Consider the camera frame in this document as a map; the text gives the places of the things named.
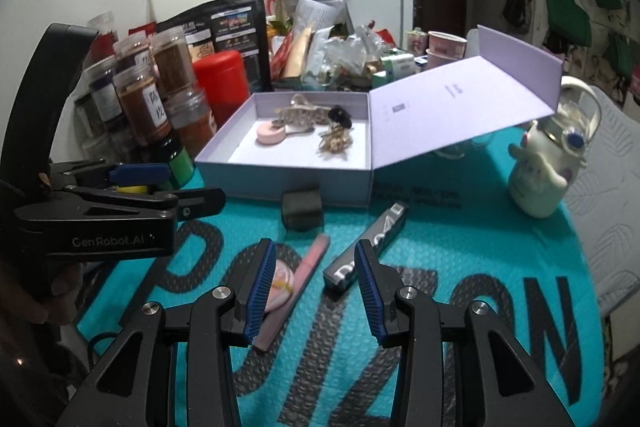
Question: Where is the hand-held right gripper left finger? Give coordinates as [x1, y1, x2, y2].
[55, 238, 278, 427]

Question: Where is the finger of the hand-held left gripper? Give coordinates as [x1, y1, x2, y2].
[30, 187, 227, 223]
[51, 160, 172, 191]

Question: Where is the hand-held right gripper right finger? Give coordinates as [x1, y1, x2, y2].
[353, 238, 576, 427]

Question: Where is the small pink powder jar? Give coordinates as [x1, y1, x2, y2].
[269, 260, 302, 314]

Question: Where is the long black cosmetic box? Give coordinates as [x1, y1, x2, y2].
[322, 202, 407, 296]

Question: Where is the pink cosmetic tube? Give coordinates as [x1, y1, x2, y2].
[251, 234, 332, 351]

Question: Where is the dark square compact case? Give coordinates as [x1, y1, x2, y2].
[281, 187, 323, 233]

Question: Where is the pink round compact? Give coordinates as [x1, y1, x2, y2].
[255, 122, 289, 147]

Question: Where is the beige wavy hair claw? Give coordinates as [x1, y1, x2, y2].
[273, 94, 332, 138]

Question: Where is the black hair tie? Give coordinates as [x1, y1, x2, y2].
[327, 105, 353, 128]

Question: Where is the lavender hinged gift box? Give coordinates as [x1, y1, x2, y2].
[195, 24, 565, 208]

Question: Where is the person's left hand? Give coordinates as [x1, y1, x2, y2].
[29, 263, 85, 325]

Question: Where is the green jar with black lid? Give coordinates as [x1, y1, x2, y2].
[154, 137, 196, 189]

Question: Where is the cluster of clear spice jars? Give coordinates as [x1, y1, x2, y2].
[74, 11, 219, 168]

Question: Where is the teal bubble mailer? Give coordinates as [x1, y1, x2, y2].
[75, 132, 609, 427]

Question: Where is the red canister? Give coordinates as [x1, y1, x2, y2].
[192, 50, 252, 131]

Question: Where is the red snack packet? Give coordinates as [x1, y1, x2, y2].
[270, 32, 296, 84]

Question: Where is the black printed pouch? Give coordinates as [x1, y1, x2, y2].
[155, 0, 274, 94]

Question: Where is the beige paper packet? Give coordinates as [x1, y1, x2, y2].
[284, 23, 317, 81]

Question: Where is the cream cartoon water bottle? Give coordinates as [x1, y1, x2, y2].
[507, 75, 602, 219]

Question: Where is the clear plastic wrapper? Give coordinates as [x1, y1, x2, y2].
[319, 23, 387, 74]

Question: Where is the green and white carton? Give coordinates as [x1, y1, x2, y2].
[381, 48, 417, 81]

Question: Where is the pink paper cup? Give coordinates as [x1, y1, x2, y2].
[428, 30, 469, 58]
[425, 49, 464, 71]

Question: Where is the white quilted cover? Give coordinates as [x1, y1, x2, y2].
[560, 96, 640, 314]

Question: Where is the small lidded ceramic cup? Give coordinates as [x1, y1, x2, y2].
[405, 28, 431, 58]

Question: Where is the black hanging bag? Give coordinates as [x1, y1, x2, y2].
[501, 0, 534, 36]

